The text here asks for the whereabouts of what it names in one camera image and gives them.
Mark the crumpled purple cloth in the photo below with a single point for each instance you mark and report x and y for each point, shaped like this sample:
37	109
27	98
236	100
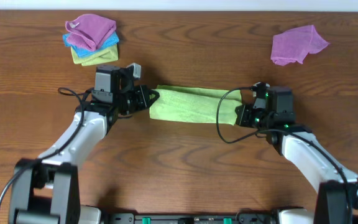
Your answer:
295	44

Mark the folded green cloth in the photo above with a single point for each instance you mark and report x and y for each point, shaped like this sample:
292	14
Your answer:
109	54

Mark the light green microfiber cloth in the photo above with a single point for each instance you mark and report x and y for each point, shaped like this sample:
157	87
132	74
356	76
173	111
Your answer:
195	105

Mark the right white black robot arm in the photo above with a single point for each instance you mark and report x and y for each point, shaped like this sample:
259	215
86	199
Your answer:
272	114

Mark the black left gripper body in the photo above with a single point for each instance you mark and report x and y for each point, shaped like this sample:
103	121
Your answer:
143	98

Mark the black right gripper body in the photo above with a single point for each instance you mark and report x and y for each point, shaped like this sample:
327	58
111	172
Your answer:
257	118

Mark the folded purple cloth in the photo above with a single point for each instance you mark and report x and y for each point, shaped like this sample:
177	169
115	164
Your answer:
89	31

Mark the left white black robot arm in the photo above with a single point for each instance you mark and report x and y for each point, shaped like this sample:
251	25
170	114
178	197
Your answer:
46	189

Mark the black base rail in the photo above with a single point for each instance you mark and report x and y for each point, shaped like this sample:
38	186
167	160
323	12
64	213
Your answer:
197	219

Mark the folded blue cloth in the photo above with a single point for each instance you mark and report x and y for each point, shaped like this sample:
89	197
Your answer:
81	52

